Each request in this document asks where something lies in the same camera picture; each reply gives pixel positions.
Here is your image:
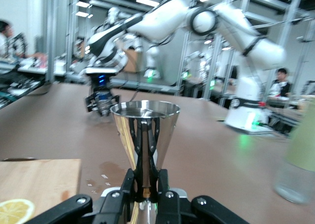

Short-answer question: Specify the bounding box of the seated person white shirt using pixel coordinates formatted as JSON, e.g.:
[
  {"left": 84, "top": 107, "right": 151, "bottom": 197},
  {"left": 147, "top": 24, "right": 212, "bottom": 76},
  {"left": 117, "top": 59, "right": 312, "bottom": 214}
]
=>
[{"left": 0, "top": 20, "right": 44, "bottom": 61}]

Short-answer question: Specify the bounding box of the green sleeved glass bottle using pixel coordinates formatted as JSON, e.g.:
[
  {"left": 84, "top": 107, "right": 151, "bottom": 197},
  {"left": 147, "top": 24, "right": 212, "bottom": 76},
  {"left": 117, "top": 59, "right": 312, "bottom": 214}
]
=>
[{"left": 272, "top": 105, "right": 315, "bottom": 205}]

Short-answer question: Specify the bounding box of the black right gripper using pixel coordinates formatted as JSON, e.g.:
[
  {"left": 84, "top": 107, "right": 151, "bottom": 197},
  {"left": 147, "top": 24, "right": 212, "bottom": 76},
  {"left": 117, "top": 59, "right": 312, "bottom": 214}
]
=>
[{"left": 84, "top": 74, "right": 121, "bottom": 117}]

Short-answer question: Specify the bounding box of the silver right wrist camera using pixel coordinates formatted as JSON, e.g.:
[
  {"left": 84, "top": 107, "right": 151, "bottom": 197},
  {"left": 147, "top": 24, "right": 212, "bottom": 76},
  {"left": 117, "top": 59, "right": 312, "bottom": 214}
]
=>
[{"left": 85, "top": 66, "right": 119, "bottom": 77}]

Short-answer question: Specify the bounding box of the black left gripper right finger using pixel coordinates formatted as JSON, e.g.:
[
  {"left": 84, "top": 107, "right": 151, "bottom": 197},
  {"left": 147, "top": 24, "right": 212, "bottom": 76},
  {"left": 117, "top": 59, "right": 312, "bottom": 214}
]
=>
[{"left": 157, "top": 168, "right": 251, "bottom": 224}]

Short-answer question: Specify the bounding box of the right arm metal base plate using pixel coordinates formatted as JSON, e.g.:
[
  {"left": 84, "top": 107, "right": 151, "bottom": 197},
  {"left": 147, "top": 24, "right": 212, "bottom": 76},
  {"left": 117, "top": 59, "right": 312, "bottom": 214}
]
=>
[{"left": 222, "top": 120, "right": 276, "bottom": 136}]

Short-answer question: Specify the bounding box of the wooden cutting board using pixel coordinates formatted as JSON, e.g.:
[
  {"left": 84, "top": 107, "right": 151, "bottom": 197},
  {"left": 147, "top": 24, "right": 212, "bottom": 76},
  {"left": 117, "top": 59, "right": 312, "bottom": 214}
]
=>
[{"left": 0, "top": 157, "right": 82, "bottom": 224}]

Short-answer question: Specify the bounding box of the brown cardboard box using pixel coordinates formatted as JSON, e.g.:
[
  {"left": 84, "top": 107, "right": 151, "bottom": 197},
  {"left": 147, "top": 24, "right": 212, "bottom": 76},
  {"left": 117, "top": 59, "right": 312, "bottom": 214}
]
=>
[{"left": 122, "top": 48, "right": 144, "bottom": 74}]

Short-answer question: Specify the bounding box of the seated person black vest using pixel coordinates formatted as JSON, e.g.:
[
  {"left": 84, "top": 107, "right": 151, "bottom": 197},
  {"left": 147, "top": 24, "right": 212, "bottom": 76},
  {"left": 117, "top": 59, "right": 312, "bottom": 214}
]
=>
[{"left": 268, "top": 68, "right": 293, "bottom": 99}]

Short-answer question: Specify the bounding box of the brown table cover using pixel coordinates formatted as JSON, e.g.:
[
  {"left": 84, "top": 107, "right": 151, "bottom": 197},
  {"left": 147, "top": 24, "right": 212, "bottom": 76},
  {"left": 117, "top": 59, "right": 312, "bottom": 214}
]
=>
[{"left": 0, "top": 82, "right": 315, "bottom": 224}]

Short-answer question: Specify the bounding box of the steel jigger measuring cup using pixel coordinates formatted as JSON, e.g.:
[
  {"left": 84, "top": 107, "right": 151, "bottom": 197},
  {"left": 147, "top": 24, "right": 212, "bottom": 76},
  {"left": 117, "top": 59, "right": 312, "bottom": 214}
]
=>
[{"left": 110, "top": 100, "right": 181, "bottom": 224}]

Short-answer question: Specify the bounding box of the lemon slice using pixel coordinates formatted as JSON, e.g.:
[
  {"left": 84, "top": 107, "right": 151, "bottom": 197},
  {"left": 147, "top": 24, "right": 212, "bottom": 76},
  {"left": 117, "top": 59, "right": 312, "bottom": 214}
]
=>
[{"left": 0, "top": 198, "right": 36, "bottom": 224}]

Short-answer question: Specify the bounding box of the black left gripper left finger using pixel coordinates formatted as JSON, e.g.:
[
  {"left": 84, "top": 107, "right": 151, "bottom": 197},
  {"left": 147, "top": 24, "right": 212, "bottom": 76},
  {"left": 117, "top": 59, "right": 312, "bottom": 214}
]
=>
[{"left": 23, "top": 168, "right": 135, "bottom": 224}]

